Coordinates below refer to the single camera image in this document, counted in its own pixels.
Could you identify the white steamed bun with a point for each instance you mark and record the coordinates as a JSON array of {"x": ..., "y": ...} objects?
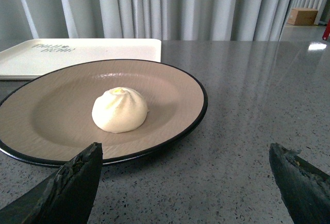
[{"x": 119, "y": 110}]

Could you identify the grey white curtain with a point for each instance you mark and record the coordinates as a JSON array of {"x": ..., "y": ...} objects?
[{"x": 217, "y": 20}]

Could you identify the beige plate with black rim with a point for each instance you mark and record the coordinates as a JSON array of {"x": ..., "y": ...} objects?
[{"x": 48, "y": 121}]

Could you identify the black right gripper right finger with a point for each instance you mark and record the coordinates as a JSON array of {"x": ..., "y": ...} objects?
[{"x": 304, "y": 188}]

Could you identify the brown cardboard box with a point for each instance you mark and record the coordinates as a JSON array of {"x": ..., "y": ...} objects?
[{"x": 302, "y": 16}]

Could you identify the cream bear print tray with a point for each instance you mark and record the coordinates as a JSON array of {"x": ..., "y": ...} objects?
[{"x": 36, "y": 57}]

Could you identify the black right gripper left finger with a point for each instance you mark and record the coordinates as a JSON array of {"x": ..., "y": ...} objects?
[{"x": 66, "y": 196}]

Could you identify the red metal stand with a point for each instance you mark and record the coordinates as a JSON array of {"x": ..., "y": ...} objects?
[{"x": 326, "y": 33}]

